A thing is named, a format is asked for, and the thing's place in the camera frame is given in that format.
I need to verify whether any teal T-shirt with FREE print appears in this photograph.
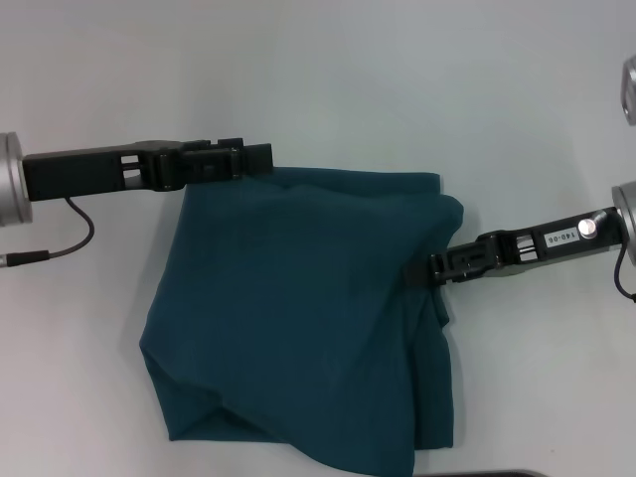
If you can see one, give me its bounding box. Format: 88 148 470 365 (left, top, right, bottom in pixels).
137 166 466 474

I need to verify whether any black cable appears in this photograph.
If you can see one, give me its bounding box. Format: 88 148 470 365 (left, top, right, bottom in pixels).
612 243 636 304

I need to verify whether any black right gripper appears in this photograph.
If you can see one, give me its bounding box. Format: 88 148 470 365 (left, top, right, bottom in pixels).
403 207 623 289

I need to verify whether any dark brown cable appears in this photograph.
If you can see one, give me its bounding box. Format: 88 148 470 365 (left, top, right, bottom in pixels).
8 197 96 265

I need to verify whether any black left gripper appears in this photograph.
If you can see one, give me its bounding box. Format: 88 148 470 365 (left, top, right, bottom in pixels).
22 135 276 203

